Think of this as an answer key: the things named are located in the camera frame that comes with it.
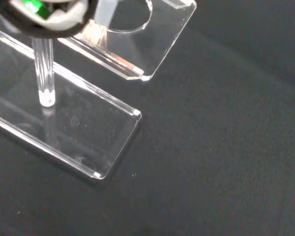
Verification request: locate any black bench cloth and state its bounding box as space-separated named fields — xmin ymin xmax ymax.
xmin=0 ymin=0 xmax=295 ymax=236

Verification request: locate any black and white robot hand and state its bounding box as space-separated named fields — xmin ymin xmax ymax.
xmin=0 ymin=0 xmax=99 ymax=40

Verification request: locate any clear funnel stand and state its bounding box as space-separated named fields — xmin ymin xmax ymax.
xmin=0 ymin=0 xmax=197 ymax=180

